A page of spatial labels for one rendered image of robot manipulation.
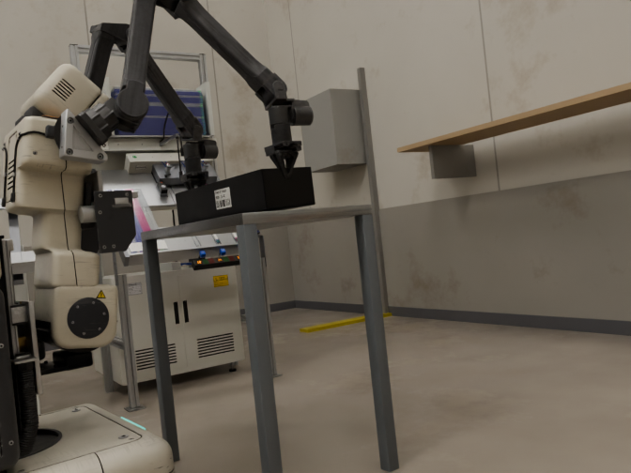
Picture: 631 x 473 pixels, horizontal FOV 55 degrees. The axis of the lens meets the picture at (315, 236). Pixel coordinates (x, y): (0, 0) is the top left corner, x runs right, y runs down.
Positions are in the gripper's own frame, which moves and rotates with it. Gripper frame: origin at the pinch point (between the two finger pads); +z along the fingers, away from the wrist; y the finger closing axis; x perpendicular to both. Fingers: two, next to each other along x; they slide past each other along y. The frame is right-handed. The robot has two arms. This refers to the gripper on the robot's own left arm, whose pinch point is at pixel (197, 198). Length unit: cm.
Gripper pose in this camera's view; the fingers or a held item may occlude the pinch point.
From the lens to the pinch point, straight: 222.9
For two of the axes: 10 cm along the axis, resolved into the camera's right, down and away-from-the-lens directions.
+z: 1.2, 9.9, 0.1
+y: -6.0, 0.6, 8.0
